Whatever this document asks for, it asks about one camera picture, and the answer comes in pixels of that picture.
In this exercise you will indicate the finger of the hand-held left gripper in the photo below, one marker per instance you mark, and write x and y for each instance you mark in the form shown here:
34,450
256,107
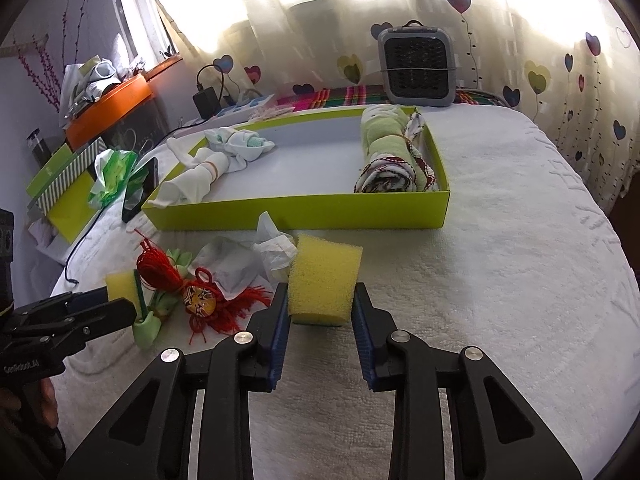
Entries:
85,297
100,317

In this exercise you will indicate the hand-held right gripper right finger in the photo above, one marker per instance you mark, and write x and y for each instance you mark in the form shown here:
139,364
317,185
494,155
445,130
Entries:
362,345

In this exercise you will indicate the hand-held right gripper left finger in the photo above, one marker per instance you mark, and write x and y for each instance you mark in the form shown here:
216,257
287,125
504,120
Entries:
280,340

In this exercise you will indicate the large yellow sponge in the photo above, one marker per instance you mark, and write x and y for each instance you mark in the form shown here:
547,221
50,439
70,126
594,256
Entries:
325,270

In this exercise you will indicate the red tassel mask ornament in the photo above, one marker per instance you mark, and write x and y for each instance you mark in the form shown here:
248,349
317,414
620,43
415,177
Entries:
200,300

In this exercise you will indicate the white sock bundle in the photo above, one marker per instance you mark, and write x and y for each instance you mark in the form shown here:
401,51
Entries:
192,175

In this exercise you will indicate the green towel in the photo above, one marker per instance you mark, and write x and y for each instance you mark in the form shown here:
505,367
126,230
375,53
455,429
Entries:
385,150

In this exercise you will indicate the white blue sock ball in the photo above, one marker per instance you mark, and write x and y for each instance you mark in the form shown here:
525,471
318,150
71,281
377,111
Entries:
240,142

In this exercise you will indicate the person's left hand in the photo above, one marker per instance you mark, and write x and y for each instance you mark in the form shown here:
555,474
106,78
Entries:
48,405

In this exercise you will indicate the lime green box lid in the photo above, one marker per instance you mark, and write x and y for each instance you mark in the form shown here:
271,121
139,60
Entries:
75,210

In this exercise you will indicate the striped lime box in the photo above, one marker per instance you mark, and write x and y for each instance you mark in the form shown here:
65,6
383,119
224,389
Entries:
65,180

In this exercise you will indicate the black smartphone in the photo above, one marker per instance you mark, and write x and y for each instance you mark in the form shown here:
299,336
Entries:
140,190

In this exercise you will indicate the green plastic bag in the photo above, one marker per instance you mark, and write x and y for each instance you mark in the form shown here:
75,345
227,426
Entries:
112,170

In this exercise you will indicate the dark jar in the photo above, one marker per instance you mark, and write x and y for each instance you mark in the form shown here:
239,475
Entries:
39,149

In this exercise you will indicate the orange shelf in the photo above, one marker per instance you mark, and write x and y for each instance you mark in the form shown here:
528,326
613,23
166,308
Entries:
110,105

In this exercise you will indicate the pile of papers and cloths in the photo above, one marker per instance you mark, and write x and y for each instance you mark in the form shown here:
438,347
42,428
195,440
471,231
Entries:
95,75

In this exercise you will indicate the black power adapter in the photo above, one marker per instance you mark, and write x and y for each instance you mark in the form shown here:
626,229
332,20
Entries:
206,104

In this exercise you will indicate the pink white packet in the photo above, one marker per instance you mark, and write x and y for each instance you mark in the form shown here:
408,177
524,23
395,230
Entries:
272,110

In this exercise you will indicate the pink branch decoration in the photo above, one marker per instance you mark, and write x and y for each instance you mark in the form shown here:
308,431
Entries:
50,70

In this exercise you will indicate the white power strip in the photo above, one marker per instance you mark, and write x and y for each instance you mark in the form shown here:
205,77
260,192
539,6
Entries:
245,105

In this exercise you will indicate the orange window ledge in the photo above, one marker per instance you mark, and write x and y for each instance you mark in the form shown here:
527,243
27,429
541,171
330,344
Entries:
162,67

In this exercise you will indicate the bamboo pole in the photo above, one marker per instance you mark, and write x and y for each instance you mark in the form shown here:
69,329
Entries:
20,47

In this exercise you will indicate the grey portable fan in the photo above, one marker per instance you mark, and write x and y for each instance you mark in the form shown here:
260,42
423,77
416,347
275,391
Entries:
415,65

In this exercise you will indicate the heart print curtain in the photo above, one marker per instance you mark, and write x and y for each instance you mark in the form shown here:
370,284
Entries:
525,20

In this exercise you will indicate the window frame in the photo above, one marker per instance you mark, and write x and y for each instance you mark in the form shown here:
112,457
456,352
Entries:
127,20

